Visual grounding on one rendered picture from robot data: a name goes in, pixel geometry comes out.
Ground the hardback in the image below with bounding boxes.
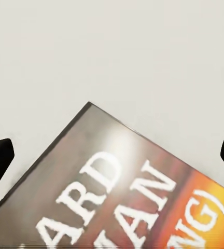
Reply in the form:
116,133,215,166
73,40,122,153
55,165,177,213
0,102,224,249

